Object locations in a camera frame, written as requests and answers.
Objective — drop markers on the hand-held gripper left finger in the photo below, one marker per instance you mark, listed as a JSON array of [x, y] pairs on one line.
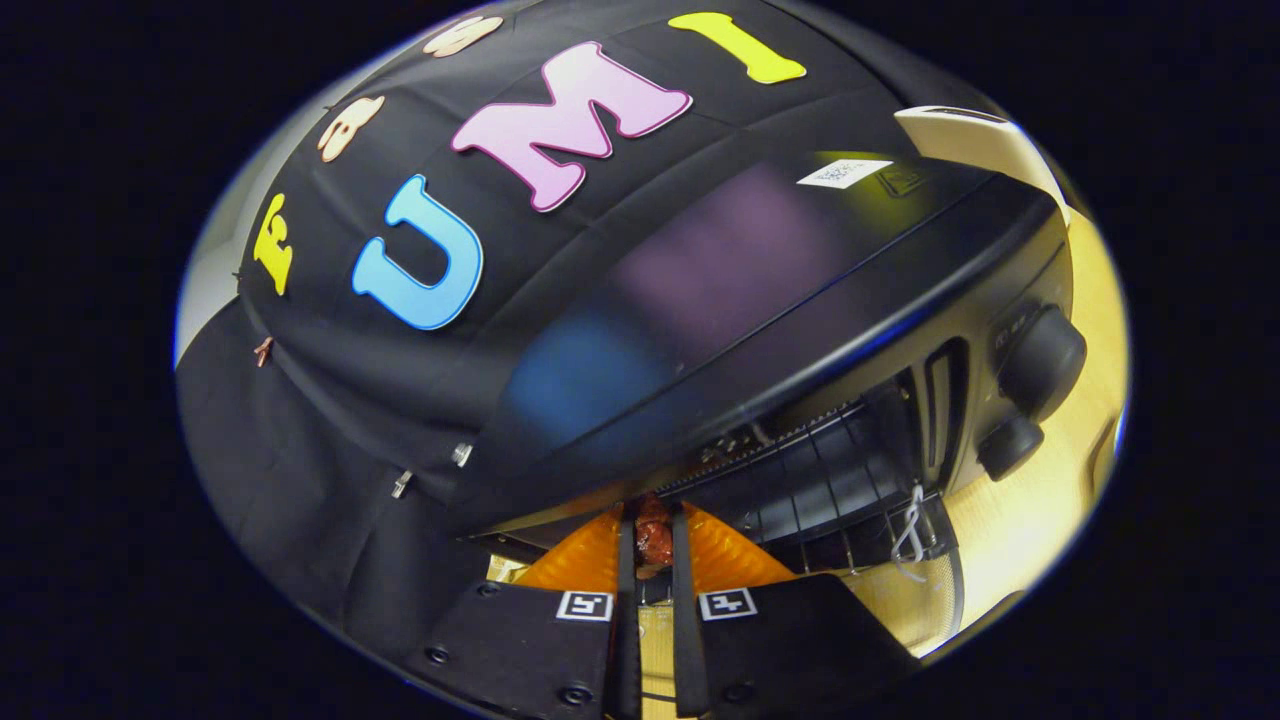
[[627, 620]]

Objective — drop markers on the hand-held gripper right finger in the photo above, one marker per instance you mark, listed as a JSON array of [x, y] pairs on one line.
[[688, 620]]

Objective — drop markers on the red dried meat slice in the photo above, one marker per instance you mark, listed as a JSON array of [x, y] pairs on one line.
[[654, 540]]

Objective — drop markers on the black toaster oven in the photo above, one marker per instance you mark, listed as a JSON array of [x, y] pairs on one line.
[[750, 300]]

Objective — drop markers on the white bread toaster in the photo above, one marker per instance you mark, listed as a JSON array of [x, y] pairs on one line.
[[975, 140]]

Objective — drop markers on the silver cloth clip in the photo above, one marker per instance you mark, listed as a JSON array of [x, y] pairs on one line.
[[402, 484]]

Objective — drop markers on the black backdrop cloth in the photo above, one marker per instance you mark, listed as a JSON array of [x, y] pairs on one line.
[[330, 430]]

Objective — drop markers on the copper cloth clip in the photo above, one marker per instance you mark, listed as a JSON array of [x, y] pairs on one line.
[[263, 350]]

